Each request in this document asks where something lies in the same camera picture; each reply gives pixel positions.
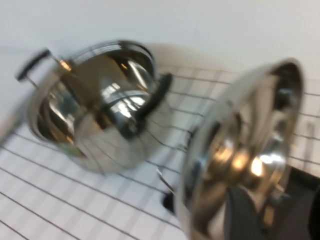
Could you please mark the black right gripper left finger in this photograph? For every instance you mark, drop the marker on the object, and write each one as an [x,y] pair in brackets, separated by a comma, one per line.
[242,217]

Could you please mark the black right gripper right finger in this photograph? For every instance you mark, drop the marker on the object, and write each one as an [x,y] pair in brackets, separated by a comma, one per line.
[316,217]

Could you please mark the stainless steel lid black knob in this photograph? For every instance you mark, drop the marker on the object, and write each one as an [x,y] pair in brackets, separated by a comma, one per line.
[225,150]

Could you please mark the white black-grid tablecloth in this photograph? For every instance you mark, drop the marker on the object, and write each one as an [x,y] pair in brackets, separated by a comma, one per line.
[75,200]

